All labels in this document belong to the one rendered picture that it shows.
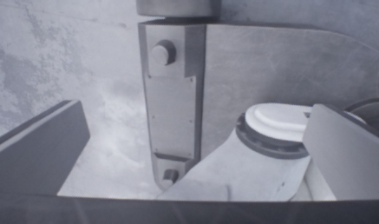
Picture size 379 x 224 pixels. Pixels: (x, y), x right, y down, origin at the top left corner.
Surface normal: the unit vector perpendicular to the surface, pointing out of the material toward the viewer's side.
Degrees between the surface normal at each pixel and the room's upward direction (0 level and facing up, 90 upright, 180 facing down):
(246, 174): 90
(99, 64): 0
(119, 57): 0
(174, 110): 0
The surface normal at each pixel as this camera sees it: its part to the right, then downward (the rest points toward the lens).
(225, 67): -0.21, 0.47
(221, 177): 0.01, -0.88
